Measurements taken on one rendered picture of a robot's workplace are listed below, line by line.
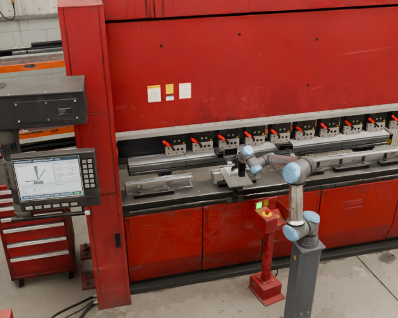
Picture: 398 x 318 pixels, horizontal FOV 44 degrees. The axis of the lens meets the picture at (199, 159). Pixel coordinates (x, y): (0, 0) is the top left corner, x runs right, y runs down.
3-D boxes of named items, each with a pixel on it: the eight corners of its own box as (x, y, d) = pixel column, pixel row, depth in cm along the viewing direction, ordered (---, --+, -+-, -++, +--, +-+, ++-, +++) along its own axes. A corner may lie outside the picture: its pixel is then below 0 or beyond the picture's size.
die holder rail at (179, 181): (126, 195, 362) (125, 185, 357) (125, 191, 367) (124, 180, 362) (192, 187, 372) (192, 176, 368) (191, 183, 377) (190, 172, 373)
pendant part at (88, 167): (21, 213, 281) (9, 158, 263) (23, 201, 291) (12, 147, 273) (101, 205, 287) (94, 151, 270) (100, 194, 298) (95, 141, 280)
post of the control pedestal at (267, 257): (264, 282, 390) (269, 227, 364) (260, 277, 394) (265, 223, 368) (270, 280, 392) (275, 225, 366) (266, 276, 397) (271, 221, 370)
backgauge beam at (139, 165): (129, 176, 384) (128, 165, 379) (127, 168, 396) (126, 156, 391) (391, 144, 432) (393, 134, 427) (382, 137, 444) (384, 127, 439)
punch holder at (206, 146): (192, 153, 356) (192, 132, 348) (190, 147, 364) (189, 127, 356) (212, 151, 360) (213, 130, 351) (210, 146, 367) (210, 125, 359)
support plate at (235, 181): (229, 188, 350) (229, 187, 349) (218, 170, 372) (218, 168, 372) (253, 185, 354) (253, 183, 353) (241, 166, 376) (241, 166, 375)
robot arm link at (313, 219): (321, 231, 326) (324, 214, 319) (308, 238, 318) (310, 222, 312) (307, 222, 334) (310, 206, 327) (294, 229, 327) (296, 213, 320)
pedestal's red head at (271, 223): (265, 234, 357) (266, 214, 348) (253, 223, 369) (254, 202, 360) (287, 226, 365) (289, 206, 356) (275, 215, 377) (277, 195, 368)
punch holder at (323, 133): (319, 138, 377) (322, 118, 369) (314, 134, 384) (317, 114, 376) (337, 136, 380) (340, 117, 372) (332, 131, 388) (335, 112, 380)
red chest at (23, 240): (14, 293, 396) (-12, 189, 347) (18, 253, 438) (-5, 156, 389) (78, 283, 406) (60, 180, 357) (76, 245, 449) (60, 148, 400)
